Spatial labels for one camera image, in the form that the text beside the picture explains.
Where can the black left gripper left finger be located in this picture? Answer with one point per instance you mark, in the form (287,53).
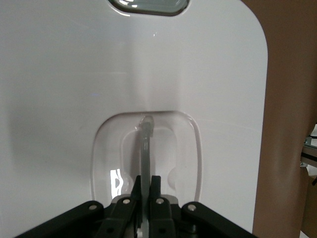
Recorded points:
(119,218)

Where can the brown table mat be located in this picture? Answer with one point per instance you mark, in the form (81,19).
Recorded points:
(284,99)

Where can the white plastic box lid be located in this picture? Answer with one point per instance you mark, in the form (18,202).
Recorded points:
(74,74)

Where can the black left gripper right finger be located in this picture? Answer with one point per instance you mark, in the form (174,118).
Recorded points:
(163,218)

